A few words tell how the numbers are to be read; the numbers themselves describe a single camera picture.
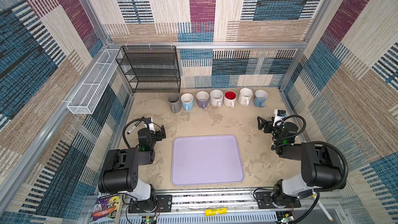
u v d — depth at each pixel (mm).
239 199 760
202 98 1083
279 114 785
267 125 826
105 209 703
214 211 700
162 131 871
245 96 1026
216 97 1057
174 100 1017
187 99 1049
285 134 715
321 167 453
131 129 982
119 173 509
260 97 1039
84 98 711
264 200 729
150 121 824
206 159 918
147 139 715
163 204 735
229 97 1091
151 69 1108
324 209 711
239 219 700
